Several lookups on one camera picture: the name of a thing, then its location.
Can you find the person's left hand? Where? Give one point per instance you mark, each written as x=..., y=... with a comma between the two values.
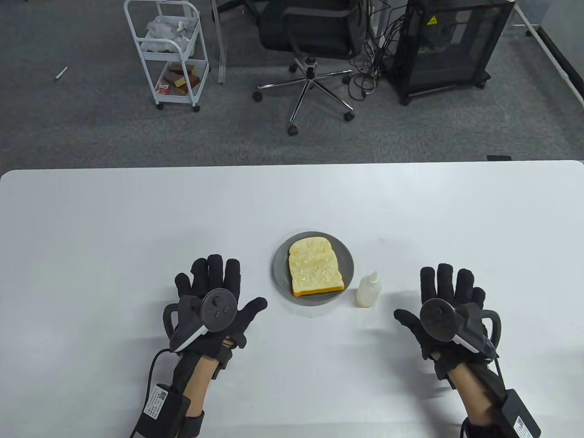
x=207, y=278

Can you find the person's right hand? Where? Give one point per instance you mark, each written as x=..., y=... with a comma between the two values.
x=449, y=285

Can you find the grey round plate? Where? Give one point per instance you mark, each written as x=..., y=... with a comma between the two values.
x=280, y=269

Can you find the white squeeze honey bottle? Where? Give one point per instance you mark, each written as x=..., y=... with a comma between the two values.
x=367, y=294

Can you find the yellow toast slice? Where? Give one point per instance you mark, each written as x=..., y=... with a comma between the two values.
x=315, y=267

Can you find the black right forearm box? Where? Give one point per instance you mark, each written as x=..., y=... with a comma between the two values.
x=520, y=417

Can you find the person's right forearm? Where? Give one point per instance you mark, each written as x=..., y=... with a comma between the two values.
x=470, y=392

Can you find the black left forearm box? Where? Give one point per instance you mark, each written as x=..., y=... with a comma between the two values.
x=159, y=408

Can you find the black left hand controller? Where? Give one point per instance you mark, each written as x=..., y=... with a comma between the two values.
x=218, y=311

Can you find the black hand controller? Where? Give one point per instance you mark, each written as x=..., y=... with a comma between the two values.
x=437, y=320
x=218, y=311

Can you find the black right hand controller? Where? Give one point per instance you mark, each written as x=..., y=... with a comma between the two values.
x=437, y=320

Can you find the flat black floor object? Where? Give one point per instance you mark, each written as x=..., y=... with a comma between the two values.
x=498, y=158

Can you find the red white packet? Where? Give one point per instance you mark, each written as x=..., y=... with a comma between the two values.
x=163, y=88

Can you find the brown yellow sponge block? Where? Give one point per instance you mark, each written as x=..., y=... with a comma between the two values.
x=175, y=81
x=194, y=81

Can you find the white wheeled utility cart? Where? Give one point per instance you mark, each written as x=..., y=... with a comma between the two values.
x=194, y=50

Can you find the white metal desk leg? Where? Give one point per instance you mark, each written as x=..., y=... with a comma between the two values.
x=221, y=41

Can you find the black wheeled cabinet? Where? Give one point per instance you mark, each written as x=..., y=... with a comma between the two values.
x=447, y=45

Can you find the white crumpled plastic bag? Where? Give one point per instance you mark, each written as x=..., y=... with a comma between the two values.
x=164, y=32

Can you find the white blue pen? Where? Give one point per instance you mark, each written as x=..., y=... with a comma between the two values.
x=61, y=74

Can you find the black office chair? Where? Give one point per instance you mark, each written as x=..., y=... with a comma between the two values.
x=315, y=27

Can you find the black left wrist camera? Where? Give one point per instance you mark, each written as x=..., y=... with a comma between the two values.
x=224, y=353

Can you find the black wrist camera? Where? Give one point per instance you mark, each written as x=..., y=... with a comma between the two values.
x=224, y=353
x=440, y=369

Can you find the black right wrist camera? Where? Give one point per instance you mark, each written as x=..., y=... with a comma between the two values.
x=440, y=369

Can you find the white floor rail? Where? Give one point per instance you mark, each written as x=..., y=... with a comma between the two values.
x=547, y=50

